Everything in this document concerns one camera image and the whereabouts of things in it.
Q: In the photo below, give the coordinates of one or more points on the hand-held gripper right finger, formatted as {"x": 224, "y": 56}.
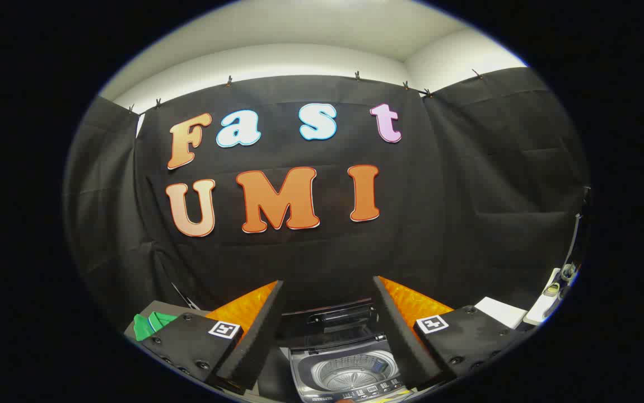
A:
{"x": 403, "y": 336}

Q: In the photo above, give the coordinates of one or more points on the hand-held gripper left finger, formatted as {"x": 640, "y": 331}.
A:
{"x": 255, "y": 336}

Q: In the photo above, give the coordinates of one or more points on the grey washing machine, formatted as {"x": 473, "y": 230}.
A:
{"x": 350, "y": 376}

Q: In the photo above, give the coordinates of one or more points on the green polo shirt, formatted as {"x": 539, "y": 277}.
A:
{"x": 148, "y": 327}

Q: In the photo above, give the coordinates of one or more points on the grey flat board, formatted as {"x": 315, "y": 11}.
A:
{"x": 159, "y": 306}

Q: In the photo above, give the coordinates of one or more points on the white flat board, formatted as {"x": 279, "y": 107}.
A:
{"x": 501, "y": 312}

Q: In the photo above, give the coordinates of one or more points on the black backdrop cloth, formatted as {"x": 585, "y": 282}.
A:
{"x": 322, "y": 252}

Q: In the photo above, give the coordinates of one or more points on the white side table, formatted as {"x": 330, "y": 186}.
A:
{"x": 540, "y": 310}

